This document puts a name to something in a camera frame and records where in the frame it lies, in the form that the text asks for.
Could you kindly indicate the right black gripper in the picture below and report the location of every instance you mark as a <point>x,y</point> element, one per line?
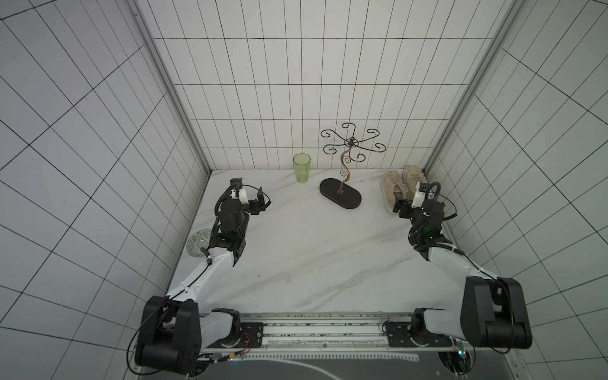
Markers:
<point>405,208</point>

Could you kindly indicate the aluminium mounting rail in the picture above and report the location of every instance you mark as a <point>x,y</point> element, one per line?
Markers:
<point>333,332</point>

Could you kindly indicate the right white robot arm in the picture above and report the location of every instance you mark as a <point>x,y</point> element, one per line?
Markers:
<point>493,312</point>

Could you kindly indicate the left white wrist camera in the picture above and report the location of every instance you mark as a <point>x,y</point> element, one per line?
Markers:
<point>242,196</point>

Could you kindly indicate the beige lace-up shoe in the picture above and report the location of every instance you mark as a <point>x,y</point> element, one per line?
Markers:
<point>393,188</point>

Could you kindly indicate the green plastic cup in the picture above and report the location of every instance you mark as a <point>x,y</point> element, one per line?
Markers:
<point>301,163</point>

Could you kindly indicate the patterned ceramic bowl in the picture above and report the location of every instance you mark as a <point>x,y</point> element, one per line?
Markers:
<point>198,243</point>

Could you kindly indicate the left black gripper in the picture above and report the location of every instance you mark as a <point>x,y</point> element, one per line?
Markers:
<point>254,203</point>

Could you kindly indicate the metal jewelry stand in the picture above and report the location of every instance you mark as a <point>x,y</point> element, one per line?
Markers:
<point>339,191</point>

